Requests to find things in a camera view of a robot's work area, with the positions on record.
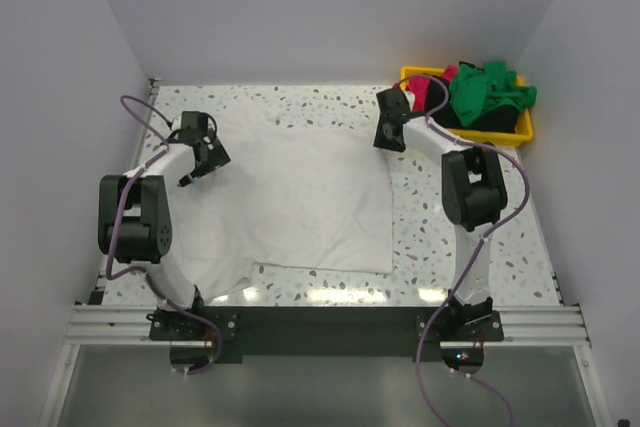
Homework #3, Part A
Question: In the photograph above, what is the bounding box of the white t shirt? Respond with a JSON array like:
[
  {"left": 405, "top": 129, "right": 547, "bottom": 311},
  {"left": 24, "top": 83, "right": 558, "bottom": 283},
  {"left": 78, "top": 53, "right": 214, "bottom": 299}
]
[{"left": 169, "top": 126, "right": 393, "bottom": 301}]

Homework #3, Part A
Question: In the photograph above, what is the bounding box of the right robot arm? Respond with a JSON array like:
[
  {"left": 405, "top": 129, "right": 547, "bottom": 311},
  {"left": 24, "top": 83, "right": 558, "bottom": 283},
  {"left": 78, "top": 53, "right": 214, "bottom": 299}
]
[{"left": 374, "top": 87, "right": 508, "bottom": 321}]

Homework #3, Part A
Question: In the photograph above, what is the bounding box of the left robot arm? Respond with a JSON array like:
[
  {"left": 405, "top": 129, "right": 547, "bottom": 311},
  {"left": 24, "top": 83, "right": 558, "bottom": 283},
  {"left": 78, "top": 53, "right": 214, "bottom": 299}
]
[{"left": 97, "top": 111, "right": 230, "bottom": 311}]

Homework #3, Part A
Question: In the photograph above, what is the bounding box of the pink t shirt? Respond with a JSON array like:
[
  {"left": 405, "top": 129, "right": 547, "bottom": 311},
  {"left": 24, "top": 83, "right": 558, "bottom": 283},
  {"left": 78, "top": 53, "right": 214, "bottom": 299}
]
[{"left": 406, "top": 65, "right": 459, "bottom": 111}]

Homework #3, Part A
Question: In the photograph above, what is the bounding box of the green t shirt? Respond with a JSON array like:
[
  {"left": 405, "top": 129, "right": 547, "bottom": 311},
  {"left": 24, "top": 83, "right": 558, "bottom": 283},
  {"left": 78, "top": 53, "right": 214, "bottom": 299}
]
[{"left": 449, "top": 60, "right": 537, "bottom": 127}]

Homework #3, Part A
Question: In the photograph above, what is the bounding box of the black t shirt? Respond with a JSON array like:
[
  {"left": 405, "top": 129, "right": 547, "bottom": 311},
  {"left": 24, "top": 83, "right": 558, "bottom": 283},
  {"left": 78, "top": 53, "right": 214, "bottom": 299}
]
[{"left": 424, "top": 74, "right": 520, "bottom": 133}]

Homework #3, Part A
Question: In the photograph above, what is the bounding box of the yellow plastic bin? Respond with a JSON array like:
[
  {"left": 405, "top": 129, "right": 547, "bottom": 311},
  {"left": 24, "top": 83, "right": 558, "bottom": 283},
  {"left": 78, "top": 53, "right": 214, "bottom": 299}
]
[{"left": 400, "top": 65, "right": 534, "bottom": 147}]

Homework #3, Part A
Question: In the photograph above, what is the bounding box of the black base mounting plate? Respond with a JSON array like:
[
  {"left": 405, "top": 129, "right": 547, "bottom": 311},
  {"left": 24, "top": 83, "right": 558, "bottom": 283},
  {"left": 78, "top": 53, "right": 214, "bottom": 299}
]
[{"left": 146, "top": 306, "right": 505, "bottom": 368}]

